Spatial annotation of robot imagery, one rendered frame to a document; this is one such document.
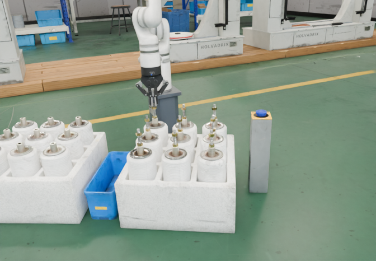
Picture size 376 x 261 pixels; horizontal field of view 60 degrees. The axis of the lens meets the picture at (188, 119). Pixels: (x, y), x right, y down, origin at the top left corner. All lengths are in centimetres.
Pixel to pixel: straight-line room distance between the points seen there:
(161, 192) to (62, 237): 38
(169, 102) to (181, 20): 415
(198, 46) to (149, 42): 206
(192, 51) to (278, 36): 100
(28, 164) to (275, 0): 300
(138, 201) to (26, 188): 39
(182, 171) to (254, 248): 33
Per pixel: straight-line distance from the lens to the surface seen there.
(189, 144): 116
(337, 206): 134
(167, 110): 156
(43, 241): 125
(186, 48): 318
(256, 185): 133
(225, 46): 336
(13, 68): 297
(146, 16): 117
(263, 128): 121
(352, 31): 441
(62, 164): 121
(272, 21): 371
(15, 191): 128
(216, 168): 105
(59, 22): 559
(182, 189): 106
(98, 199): 121
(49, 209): 127
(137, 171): 109
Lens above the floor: 77
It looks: 22 degrees down
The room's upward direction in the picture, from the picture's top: 2 degrees counter-clockwise
